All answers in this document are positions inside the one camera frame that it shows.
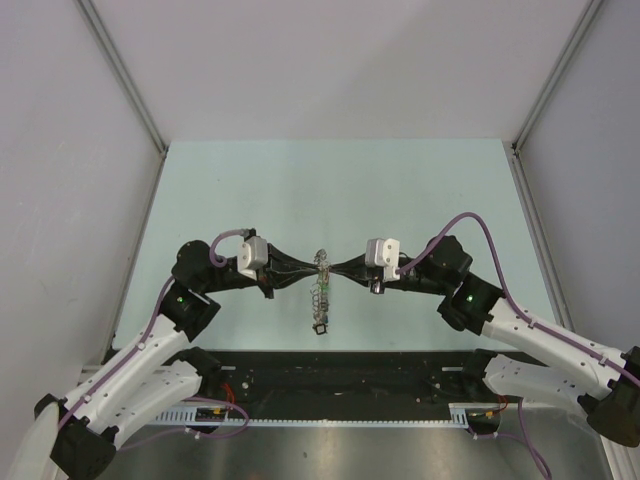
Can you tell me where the left aluminium frame post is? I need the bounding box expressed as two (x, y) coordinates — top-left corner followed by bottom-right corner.
(74, 0), (168, 158)

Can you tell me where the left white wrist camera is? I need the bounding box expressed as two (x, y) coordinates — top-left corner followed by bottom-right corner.
(237, 236), (269, 280)

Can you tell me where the metal key organizer ring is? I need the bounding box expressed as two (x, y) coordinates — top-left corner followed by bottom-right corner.
(307, 247), (335, 326)

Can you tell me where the right aluminium frame post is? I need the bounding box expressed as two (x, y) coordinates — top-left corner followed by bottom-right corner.
(510, 0), (606, 154)

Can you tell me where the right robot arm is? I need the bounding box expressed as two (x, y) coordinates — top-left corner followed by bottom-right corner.
(330, 236), (639, 448)

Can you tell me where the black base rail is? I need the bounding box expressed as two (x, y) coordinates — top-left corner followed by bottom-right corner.
(197, 351), (499, 422)

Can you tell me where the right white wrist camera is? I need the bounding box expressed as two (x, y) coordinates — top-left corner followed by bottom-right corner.
(364, 238), (400, 282)

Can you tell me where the aluminium frame post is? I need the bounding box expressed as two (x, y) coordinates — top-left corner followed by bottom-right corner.
(74, 0), (168, 158)
(510, 0), (606, 154)

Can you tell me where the black key tag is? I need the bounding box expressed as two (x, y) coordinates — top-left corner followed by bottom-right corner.
(313, 324), (327, 335)

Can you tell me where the white cable duct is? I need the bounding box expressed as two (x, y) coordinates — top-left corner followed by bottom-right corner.
(149, 404), (499, 429)

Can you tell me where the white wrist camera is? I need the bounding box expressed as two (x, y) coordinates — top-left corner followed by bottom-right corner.
(237, 236), (269, 280)
(364, 238), (400, 282)

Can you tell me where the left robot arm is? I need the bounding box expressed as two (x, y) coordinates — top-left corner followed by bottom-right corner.
(35, 229), (330, 479)

